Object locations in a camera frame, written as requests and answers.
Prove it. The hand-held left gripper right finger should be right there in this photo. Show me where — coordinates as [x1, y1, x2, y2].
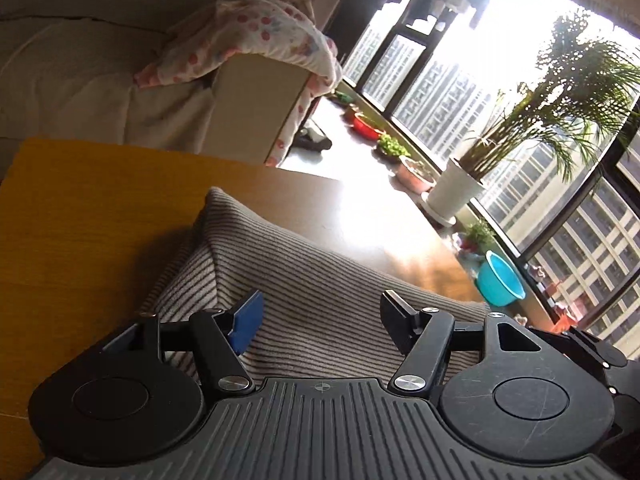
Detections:
[380, 290, 544, 397]

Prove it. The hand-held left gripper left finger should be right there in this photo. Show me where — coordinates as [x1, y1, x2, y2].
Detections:
[102, 289, 264, 395]

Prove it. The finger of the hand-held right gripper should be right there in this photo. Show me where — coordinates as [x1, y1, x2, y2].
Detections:
[564, 326, 629, 369]

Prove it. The grey striped garment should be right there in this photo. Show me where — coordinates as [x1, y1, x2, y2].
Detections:
[136, 186, 493, 382]

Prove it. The blue plastic basin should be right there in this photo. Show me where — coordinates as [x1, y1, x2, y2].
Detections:
[475, 250, 527, 308]

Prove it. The small green potted plant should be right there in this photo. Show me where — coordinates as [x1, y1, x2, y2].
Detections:
[459, 219, 497, 255]

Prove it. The pink flower pot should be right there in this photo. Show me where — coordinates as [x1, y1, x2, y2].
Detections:
[394, 155, 437, 195]

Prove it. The small green plant pot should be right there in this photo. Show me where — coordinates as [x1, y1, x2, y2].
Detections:
[376, 132, 412, 160]

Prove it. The black object on sill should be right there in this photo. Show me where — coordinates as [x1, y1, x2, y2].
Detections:
[294, 119, 333, 152]

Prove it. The red bowl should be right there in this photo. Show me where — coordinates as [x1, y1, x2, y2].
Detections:
[352, 113, 387, 141]

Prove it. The potted palm in white pot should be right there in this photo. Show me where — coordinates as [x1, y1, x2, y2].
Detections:
[421, 7, 640, 227]

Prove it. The beige sofa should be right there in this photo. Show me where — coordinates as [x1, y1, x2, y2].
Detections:
[0, 0, 321, 167]

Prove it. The black window frame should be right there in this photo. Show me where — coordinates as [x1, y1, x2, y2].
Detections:
[327, 0, 640, 351]

